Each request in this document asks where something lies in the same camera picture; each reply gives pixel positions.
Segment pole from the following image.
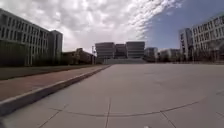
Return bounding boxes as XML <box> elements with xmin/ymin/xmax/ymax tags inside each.
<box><xmin>91</xmin><ymin>45</ymin><xmax>96</xmax><ymax>66</ymax></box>

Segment wide building with steps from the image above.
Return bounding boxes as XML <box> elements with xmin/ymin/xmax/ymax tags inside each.
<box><xmin>94</xmin><ymin>41</ymin><xmax>147</xmax><ymax>65</ymax></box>

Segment low brown building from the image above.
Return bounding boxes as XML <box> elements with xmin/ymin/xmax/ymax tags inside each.
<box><xmin>62</xmin><ymin>47</ymin><xmax>97</xmax><ymax>66</ymax></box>

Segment grey paved plaza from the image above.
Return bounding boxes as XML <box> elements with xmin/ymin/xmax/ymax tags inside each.
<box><xmin>0</xmin><ymin>63</ymin><xmax>224</xmax><ymax>128</ymax></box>

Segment small grey building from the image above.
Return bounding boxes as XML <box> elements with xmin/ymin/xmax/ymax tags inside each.
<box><xmin>144</xmin><ymin>46</ymin><xmax>160</xmax><ymax>63</ymax></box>

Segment low pale building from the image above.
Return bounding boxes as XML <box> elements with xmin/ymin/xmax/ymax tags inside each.
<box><xmin>158</xmin><ymin>48</ymin><xmax>183</xmax><ymax>63</ymax></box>

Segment grey stone kerb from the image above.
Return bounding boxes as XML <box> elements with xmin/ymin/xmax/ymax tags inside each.
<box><xmin>0</xmin><ymin>64</ymin><xmax>112</xmax><ymax>118</ymax></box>

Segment red brick path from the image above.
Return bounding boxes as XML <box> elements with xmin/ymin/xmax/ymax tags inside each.
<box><xmin>0</xmin><ymin>65</ymin><xmax>108</xmax><ymax>102</ymax></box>

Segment large grey building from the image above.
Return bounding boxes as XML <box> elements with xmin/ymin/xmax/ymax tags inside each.
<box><xmin>0</xmin><ymin>8</ymin><xmax>64</xmax><ymax>67</ymax></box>

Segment grass strip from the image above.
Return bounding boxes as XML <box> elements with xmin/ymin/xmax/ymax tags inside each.
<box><xmin>0</xmin><ymin>64</ymin><xmax>101</xmax><ymax>81</ymax></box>

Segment tall pale gridded building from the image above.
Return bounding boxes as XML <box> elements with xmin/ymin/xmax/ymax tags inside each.
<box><xmin>178</xmin><ymin>12</ymin><xmax>224</xmax><ymax>63</ymax></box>

